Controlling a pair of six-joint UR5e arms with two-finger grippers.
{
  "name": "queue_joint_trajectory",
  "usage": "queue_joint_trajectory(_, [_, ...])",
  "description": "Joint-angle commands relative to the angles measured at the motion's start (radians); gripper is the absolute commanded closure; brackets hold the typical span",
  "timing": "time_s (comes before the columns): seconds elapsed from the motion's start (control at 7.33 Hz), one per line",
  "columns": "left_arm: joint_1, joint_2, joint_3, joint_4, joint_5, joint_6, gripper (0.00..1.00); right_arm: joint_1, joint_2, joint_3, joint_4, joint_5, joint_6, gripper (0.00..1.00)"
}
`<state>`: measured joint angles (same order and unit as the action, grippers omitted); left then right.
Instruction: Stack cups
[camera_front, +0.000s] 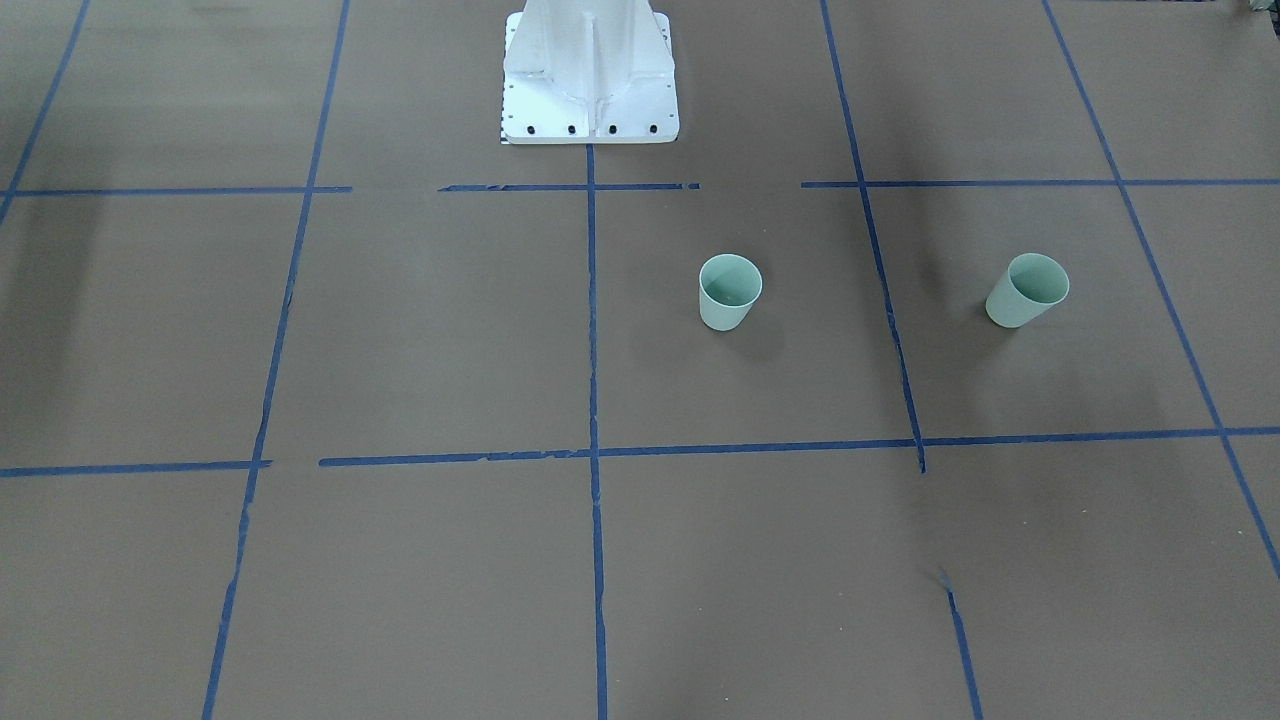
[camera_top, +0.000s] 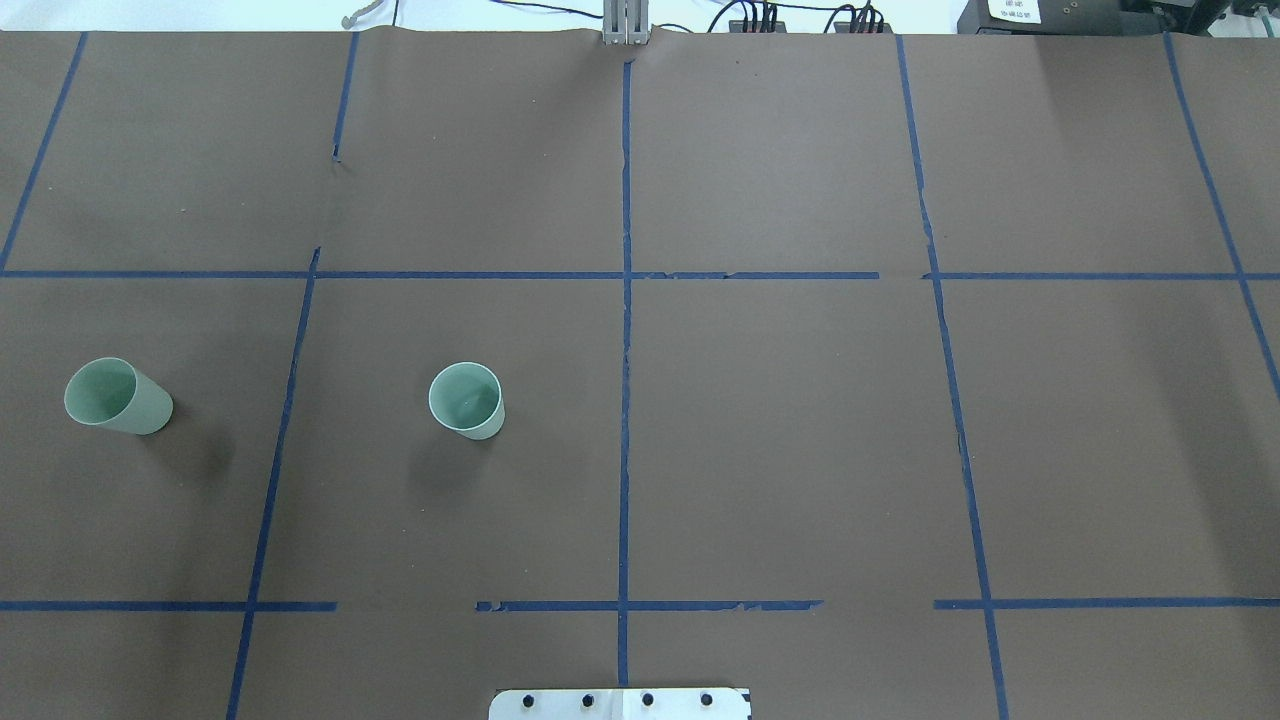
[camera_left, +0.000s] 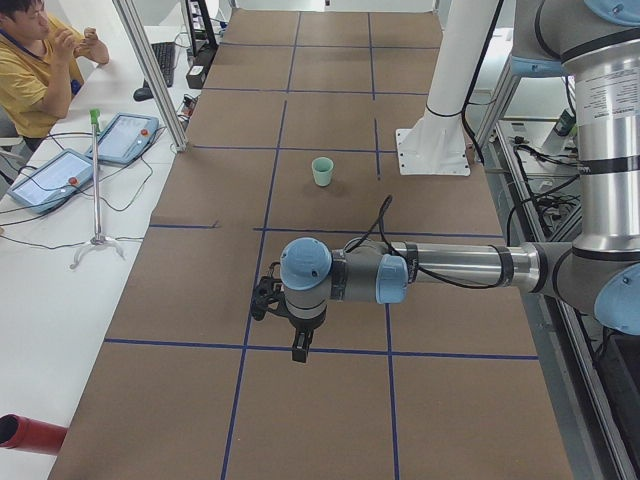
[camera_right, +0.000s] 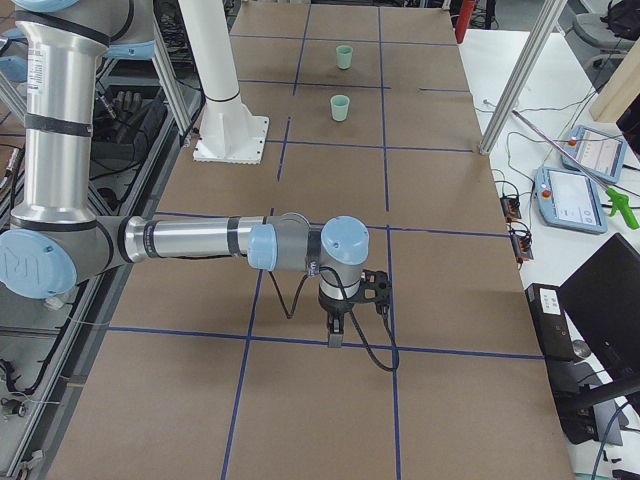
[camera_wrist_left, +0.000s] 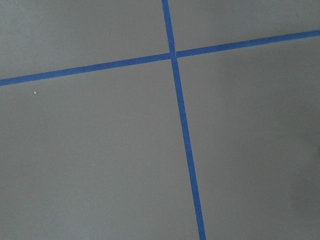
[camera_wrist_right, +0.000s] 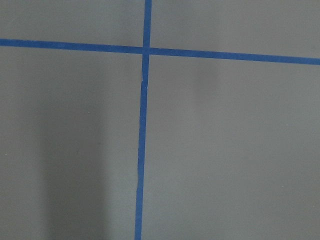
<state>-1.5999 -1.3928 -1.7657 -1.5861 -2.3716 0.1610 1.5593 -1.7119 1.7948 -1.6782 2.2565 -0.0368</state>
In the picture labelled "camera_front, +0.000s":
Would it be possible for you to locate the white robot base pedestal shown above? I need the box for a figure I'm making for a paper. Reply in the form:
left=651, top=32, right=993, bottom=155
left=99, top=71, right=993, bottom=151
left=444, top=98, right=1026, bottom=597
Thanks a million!
left=500, top=1, right=681, bottom=145

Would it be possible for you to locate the light green cup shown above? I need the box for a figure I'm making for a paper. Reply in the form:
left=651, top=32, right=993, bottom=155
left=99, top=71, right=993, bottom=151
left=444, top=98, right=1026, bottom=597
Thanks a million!
left=698, top=252, right=763, bottom=332
left=984, top=252, right=1071, bottom=329

